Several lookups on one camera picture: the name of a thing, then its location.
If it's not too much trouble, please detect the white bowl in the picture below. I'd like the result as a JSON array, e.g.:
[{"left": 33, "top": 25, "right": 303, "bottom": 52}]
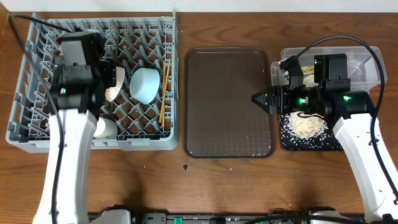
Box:
[{"left": 104, "top": 67, "right": 126, "bottom": 102}]

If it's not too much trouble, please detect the dark brown serving tray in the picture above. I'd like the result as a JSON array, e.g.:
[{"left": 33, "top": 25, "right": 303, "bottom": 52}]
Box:
[{"left": 183, "top": 47, "right": 276, "bottom": 159}]

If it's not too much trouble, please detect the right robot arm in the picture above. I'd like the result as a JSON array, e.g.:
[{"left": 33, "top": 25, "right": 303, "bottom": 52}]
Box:
[{"left": 251, "top": 54, "right": 397, "bottom": 223}]

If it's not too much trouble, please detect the white cup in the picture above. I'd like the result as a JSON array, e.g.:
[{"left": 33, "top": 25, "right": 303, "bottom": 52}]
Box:
[{"left": 94, "top": 117, "right": 118, "bottom": 139}]

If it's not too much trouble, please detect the black waste tray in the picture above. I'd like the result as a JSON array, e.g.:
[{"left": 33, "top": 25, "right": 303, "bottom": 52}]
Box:
[{"left": 275, "top": 94, "right": 345, "bottom": 152}]

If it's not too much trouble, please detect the pile of rice waste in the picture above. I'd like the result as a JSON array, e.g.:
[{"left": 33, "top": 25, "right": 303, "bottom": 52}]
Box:
[{"left": 279, "top": 110, "right": 335, "bottom": 149}]

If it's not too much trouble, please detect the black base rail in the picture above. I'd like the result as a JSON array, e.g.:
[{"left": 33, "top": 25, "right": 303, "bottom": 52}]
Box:
[{"left": 88, "top": 205, "right": 374, "bottom": 224}]

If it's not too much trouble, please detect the green orange snack wrapper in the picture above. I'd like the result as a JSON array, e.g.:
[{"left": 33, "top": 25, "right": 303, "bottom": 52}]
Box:
[{"left": 301, "top": 66, "right": 315, "bottom": 76}]

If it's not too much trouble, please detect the grey dishwasher rack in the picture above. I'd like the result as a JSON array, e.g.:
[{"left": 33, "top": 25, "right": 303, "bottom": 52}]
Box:
[{"left": 6, "top": 15, "right": 178, "bottom": 153}]

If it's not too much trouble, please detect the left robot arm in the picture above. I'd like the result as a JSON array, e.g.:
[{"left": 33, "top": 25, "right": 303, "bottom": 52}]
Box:
[{"left": 33, "top": 31, "right": 117, "bottom": 223}]

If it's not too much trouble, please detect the light blue bowl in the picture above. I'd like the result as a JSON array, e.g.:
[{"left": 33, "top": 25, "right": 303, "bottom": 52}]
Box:
[{"left": 129, "top": 68, "right": 160, "bottom": 105}]

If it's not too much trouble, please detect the clear plastic bin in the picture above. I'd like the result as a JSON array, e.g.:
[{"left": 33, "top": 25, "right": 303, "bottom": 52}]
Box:
[{"left": 271, "top": 46, "right": 385, "bottom": 93}]

